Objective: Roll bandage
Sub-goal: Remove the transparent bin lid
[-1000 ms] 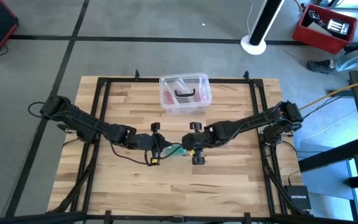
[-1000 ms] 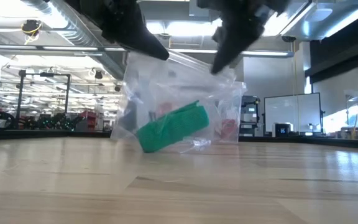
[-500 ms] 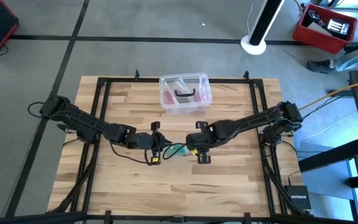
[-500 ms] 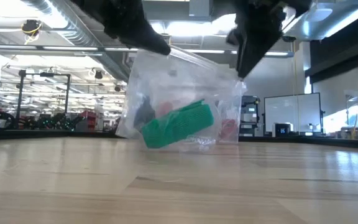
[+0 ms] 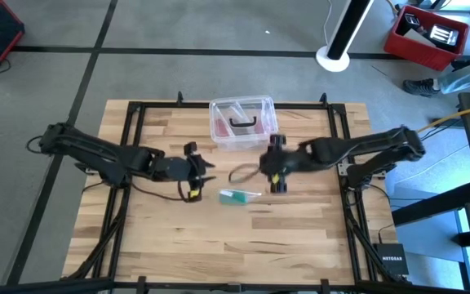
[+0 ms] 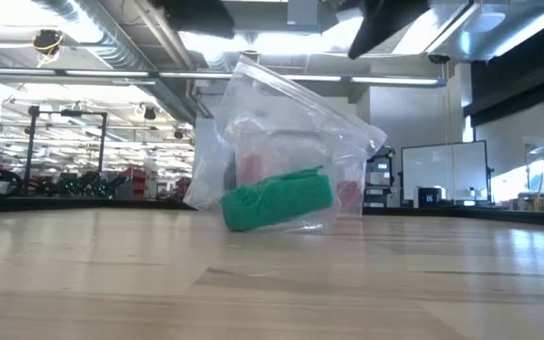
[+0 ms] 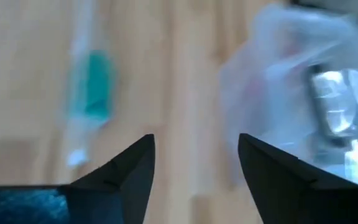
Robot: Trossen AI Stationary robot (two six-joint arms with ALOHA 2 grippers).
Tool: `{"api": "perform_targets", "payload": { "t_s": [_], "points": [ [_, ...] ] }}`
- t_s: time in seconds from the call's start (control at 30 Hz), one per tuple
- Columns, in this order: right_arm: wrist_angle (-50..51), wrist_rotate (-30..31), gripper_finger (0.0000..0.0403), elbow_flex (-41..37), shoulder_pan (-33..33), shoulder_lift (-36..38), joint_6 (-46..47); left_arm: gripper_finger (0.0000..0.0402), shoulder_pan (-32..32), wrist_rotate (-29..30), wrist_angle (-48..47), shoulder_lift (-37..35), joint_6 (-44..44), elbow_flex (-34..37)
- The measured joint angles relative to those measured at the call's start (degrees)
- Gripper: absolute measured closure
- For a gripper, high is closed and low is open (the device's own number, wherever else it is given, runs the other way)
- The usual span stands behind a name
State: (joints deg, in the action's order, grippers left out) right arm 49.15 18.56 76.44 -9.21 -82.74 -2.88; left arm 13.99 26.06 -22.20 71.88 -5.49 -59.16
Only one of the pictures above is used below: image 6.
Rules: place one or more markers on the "black background rig frame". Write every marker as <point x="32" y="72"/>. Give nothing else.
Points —
<point x="71" y="113"/>

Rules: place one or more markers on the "red storage shelf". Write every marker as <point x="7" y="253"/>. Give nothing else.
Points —
<point x="182" y="189"/>
<point x="135" y="181"/>

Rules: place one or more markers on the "green elastic bandage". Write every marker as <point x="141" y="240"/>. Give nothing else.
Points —
<point x="277" y="200"/>

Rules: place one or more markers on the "dome security camera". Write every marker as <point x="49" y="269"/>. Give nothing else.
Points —
<point x="438" y="59"/>

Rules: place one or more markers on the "small red pad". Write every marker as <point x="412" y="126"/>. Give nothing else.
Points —
<point x="349" y="193"/>

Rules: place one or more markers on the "black metal table frame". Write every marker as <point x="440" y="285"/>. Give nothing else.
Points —
<point x="64" y="204"/>

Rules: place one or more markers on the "large red pad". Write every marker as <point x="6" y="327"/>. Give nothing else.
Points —
<point x="251" y="170"/>

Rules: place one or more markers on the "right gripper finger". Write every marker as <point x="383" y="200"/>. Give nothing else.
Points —
<point x="385" y="23"/>

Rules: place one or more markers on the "silver ceiling duct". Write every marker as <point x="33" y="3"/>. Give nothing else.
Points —
<point x="121" y="52"/>

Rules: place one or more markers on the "long ceiling light bar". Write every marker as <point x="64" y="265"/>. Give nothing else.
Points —
<point x="88" y="74"/>

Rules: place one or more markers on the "whiteboard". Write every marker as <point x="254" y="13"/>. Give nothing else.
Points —
<point x="442" y="172"/>

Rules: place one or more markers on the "clear plastic storage bin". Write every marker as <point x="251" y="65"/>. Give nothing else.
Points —
<point x="358" y="170"/>

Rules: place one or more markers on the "tall black machine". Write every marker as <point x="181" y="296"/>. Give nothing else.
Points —
<point x="379" y="175"/>

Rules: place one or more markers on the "clear plastic zip bag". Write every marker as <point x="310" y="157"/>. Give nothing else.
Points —
<point x="291" y="118"/>

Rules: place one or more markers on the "black shelf with bottles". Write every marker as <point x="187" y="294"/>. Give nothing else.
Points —
<point x="541" y="203"/>

